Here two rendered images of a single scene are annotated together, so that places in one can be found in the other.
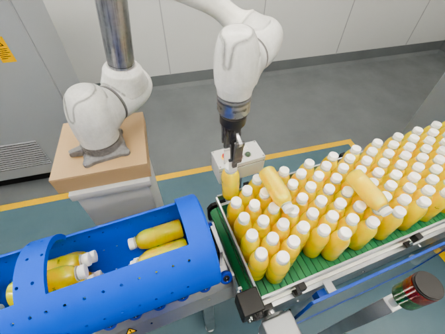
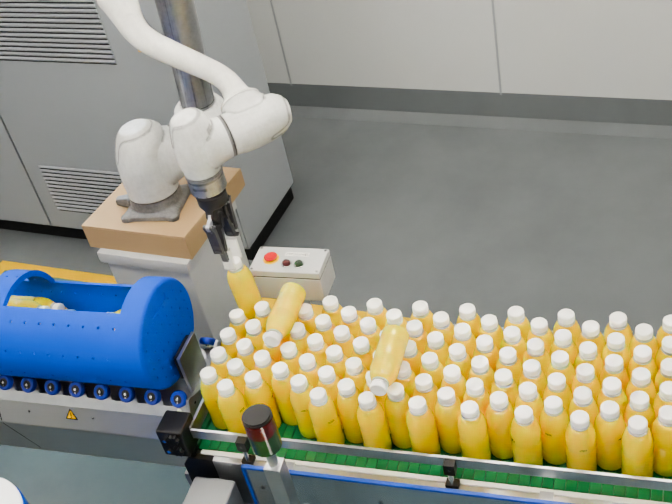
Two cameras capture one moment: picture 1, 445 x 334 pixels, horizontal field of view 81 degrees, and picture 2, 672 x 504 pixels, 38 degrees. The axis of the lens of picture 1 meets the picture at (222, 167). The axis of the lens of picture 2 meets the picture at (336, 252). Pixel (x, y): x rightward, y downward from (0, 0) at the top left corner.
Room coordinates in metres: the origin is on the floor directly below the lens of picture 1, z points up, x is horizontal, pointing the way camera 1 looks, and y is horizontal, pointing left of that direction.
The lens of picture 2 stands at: (-0.61, -1.62, 2.73)
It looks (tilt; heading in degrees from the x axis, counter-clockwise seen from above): 39 degrees down; 46
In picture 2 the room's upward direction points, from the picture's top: 14 degrees counter-clockwise
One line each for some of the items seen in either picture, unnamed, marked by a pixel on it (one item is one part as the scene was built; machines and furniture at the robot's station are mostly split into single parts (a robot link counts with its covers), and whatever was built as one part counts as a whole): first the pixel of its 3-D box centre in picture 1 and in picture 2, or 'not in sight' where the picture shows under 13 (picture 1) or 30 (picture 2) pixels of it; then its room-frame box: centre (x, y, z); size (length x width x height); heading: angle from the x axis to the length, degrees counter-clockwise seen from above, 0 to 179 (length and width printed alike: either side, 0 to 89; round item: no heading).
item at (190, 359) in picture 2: (214, 246); (189, 361); (0.37, 0.02, 0.99); 0.10 x 0.02 x 0.12; 22
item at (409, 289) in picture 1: (421, 288); (259, 424); (0.18, -0.47, 1.23); 0.06 x 0.06 x 0.04
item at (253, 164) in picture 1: (237, 162); (292, 273); (0.72, -0.06, 1.05); 0.20 x 0.10 x 0.10; 112
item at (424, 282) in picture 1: (409, 294); (265, 439); (0.18, -0.47, 1.18); 0.06 x 0.06 x 0.16
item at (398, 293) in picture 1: (410, 293); (264, 438); (0.18, -0.47, 1.18); 0.06 x 0.06 x 0.05
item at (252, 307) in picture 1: (248, 303); (179, 433); (0.21, -0.09, 0.95); 0.10 x 0.07 x 0.10; 22
